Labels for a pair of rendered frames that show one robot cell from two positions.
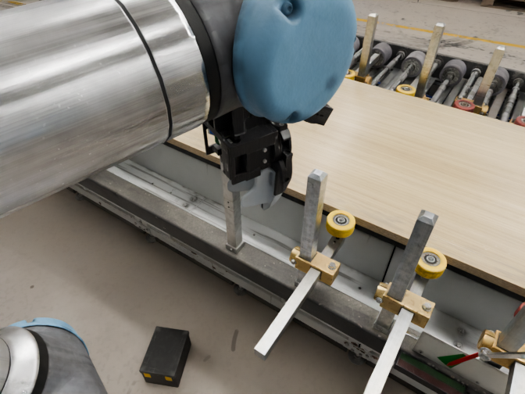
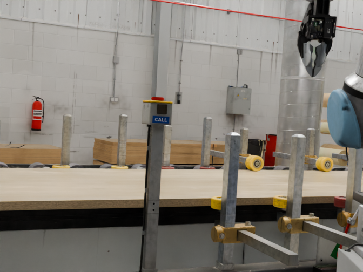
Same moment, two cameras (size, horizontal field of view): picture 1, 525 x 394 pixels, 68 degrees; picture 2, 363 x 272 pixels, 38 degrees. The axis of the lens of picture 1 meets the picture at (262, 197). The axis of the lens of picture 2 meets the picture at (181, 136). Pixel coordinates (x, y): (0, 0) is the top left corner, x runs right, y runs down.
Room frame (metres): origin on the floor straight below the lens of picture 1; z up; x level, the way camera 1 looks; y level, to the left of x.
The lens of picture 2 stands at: (-0.09, 1.37, 1.20)
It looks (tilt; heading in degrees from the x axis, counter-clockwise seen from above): 3 degrees down; 303
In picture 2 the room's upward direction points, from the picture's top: 3 degrees clockwise
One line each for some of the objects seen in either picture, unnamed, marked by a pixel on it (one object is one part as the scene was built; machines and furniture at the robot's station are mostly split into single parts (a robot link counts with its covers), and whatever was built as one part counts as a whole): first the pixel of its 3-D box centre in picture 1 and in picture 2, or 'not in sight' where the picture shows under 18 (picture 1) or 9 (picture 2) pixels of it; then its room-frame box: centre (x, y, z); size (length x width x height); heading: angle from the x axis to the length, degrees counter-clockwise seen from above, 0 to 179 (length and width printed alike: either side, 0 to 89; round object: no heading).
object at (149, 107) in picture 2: not in sight; (156, 113); (0.83, 0.09, 1.18); 0.07 x 0.07 x 0.08; 56
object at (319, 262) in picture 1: (314, 263); (233, 233); (0.67, -0.15, 0.81); 0.13 x 0.06 x 0.05; 56
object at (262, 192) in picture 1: (258, 195); (321, 59); (0.37, 0.00, 1.35); 0.06 x 0.03 x 0.09; 122
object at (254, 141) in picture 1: (248, 119); (318, 18); (0.39, 0.02, 1.46); 0.09 x 0.08 x 0.12; 122
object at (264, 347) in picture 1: (305, 288); (251, 240); (0.59, -0.11, 0.81); 0.43 x 0.03 x 0.04; 146
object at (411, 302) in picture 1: (402, 302); (297, 224); (0.53, -0.35, 0.84); 0.13 x 0.06 x 0.05; 56
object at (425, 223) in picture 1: (400, 284); (294, 205); (0.55, -0.34, 0.90); 0.03 x 0.03 x 0.48; 56
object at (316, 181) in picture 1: (309, 241); (228, 208); (0.69, -0.13, 0.90); 0.03 x 0.03 x 0.48; 56
